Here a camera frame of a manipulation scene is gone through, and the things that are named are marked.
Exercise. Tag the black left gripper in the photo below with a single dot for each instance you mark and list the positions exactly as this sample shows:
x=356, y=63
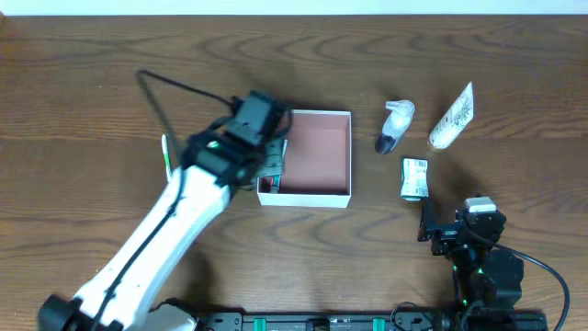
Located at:
x=274, y=162

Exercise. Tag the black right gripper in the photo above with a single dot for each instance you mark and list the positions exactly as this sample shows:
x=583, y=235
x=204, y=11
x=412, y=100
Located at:
x=437, y=234

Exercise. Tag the white box with pink interior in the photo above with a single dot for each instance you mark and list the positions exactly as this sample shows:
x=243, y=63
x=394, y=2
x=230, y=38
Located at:
x=317, y=170

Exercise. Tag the green white soap bar pack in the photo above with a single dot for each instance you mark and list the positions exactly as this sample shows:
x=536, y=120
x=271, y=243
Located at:
x=414, y=185

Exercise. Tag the white bamboo print lotion tube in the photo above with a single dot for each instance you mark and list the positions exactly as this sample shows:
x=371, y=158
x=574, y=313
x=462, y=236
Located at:
x=455, y=120

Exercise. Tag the clear foam soap pump bottle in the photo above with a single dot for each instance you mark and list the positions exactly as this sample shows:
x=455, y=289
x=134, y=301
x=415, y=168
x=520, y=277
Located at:
x=395, y=125

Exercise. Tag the teal toothpaste tube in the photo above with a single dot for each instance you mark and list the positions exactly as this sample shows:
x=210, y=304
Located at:
x=270, y=184

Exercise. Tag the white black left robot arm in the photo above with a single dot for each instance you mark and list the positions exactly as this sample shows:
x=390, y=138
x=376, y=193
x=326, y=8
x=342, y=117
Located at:
x=214, y=164

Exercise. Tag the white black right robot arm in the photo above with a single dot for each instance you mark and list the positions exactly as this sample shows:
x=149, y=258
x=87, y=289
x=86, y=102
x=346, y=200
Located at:
x=482, y=271

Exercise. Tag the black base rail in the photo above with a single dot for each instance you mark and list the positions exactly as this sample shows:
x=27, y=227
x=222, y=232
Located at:
x=409, y=319

